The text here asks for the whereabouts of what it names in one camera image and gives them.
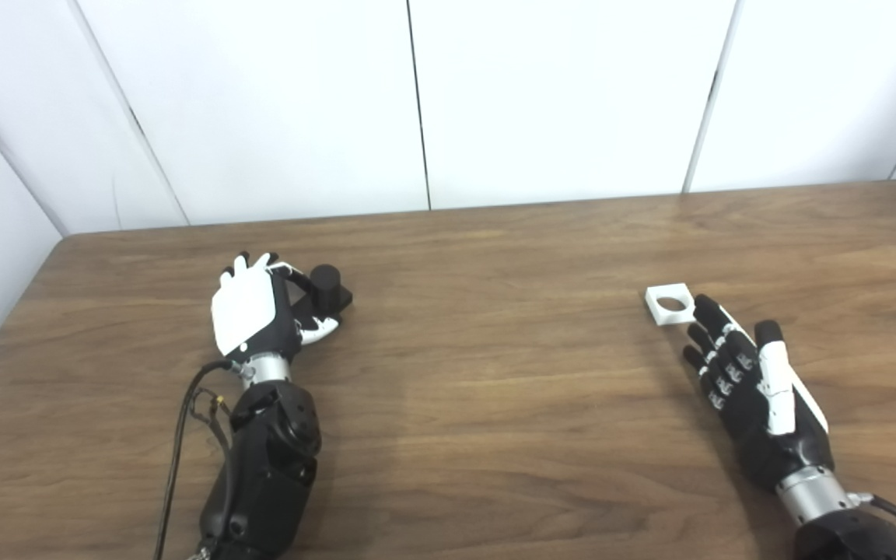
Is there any black and white left hand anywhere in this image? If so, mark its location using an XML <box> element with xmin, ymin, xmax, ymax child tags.
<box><xmin>211</xmin><ymin>250</ymin><xmax>340</xmax><ymax>366</ymax></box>

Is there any black and white right hand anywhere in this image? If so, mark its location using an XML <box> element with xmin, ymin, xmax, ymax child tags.
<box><xmin>683</xmin><ymin>293</ymin><xmax>835</xmax><ymax>491</ymax></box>

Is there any black peg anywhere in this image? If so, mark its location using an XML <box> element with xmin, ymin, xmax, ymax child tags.
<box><xmin>292</xmin><ymin>264</ymin><xmax>354</xmax><ymax>320</ymax></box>

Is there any white square piece with hole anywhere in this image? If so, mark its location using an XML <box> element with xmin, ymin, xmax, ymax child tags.
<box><xmin>645</xmin><ymin>285</ymin><xmax>696</xmax><ymax>326</ymax></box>

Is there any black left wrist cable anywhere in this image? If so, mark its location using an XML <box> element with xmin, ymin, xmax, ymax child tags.
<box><xmin>154</xmin><ymin>359</ymin><xmax>235</xmax><ymax>560</ymax></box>

